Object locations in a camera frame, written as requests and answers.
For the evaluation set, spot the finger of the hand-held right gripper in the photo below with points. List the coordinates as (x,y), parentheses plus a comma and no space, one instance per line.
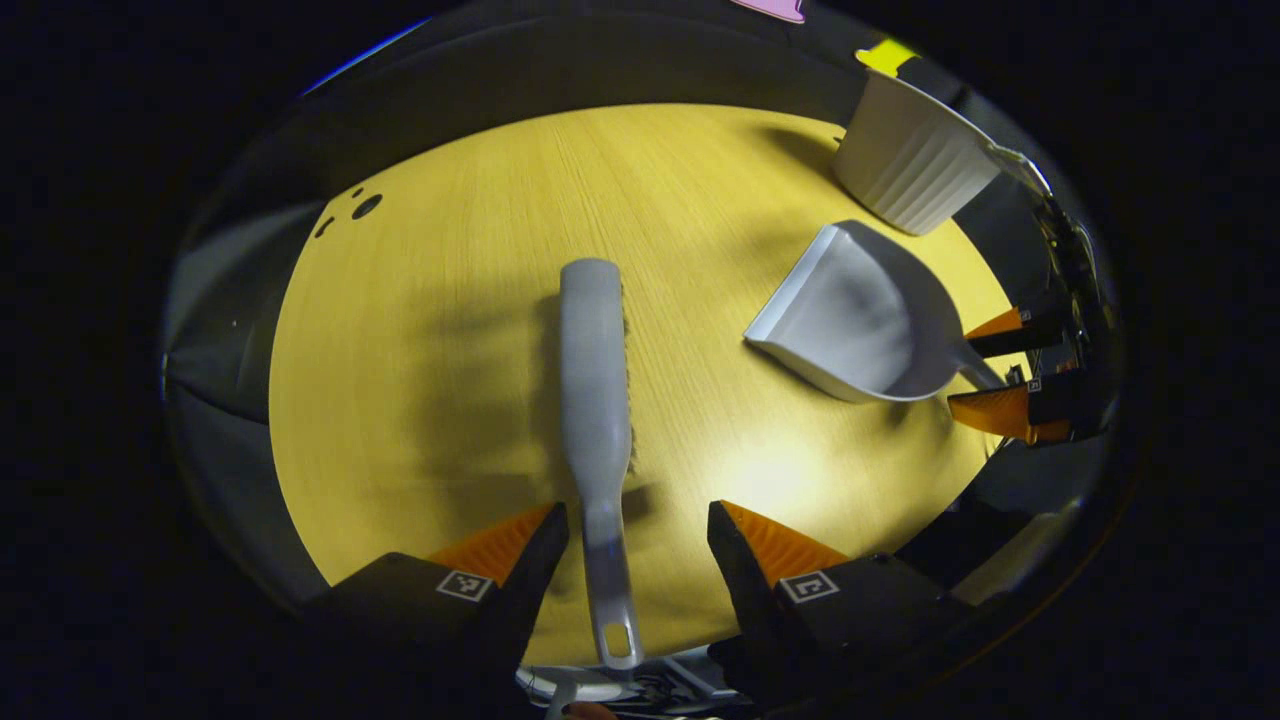
(1040,410)
(1030,335)

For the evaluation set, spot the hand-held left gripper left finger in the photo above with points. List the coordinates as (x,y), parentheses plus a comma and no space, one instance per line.
(525,590)

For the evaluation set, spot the small grey broom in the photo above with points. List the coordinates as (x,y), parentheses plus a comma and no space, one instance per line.
(595,380)

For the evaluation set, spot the grey dustpan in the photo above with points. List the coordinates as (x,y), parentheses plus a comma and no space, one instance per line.
(860,320)

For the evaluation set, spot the white ribbed garbage bin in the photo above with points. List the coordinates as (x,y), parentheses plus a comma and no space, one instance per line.
(915,155)

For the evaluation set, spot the white shoe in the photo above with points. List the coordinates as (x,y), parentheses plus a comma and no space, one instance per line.
(590,688)

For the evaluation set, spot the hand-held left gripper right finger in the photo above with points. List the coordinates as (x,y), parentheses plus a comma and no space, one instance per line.
(745,600)

